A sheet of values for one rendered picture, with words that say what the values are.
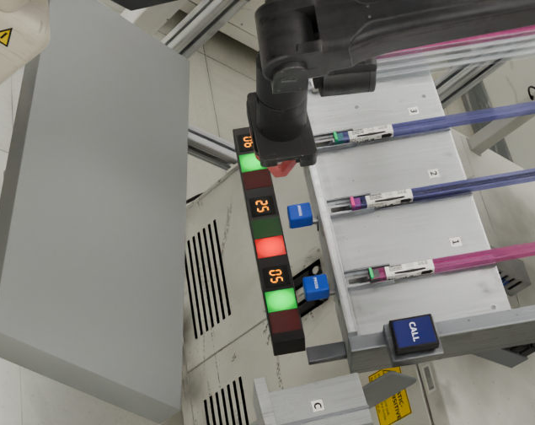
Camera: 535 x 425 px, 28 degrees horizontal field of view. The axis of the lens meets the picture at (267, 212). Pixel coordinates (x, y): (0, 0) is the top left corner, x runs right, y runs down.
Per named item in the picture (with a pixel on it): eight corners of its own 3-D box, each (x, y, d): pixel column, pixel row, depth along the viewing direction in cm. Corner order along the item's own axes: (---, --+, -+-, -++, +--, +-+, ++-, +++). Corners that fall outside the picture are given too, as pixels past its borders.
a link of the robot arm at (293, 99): (252, 35, 113) (259, 75, 110) (316, 29, 114) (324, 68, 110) (253, 79, 119) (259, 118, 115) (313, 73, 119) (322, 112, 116)
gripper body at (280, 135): (300, 96, 126) (302, 52, 120) (317, 163, 120) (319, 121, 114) (246, 103, 125) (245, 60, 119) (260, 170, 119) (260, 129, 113)
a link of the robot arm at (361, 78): (264, -7, 107) (275, 69, 104) (375, -17, 108) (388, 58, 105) (259, 50, 118) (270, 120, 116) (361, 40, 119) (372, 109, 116)
